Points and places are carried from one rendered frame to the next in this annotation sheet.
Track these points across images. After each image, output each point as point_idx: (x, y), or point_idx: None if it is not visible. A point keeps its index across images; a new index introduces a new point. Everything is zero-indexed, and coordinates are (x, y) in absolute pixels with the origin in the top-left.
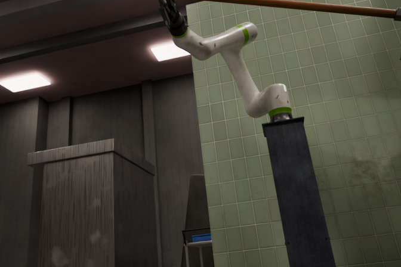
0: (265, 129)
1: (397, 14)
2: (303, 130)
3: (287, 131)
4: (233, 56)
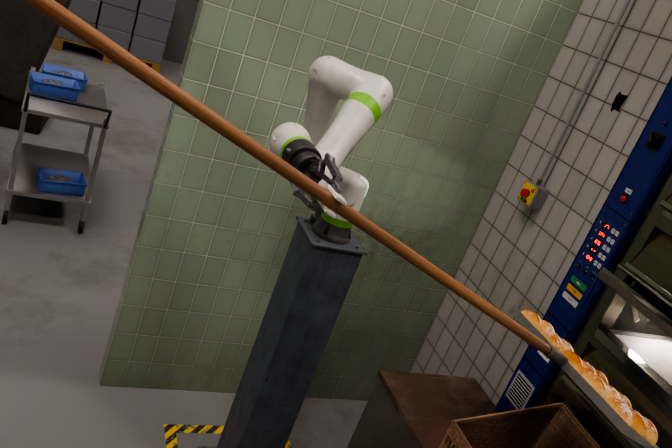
0: (313, 251)
1: (547, 356)
2: (355, 268)
3: (337, 263)
4: (328, 104)
